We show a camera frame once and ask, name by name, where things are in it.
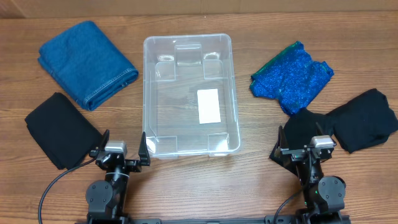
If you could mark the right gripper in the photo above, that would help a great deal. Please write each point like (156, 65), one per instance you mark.
(295, 153)

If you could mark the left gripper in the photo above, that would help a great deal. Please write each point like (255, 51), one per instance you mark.
(136, 166)

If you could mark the black cloth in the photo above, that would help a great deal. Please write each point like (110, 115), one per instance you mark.
(363, 122)
(62, 132)

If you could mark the blue sequin garment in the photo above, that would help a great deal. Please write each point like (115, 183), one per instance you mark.
(292, 78)

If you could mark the blue denim towel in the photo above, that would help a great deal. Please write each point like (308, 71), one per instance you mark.
(87, 65)

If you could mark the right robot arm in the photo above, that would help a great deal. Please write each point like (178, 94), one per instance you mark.
(323, 195)

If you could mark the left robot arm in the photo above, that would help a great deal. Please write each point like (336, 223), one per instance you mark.
(106, 198)

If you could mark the clear plastic storage container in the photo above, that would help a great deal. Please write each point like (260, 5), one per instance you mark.
(175, 68)

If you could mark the white label sticker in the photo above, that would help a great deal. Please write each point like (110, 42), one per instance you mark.
(208, 106)

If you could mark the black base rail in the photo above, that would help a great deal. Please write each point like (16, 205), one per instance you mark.
(269, 219)

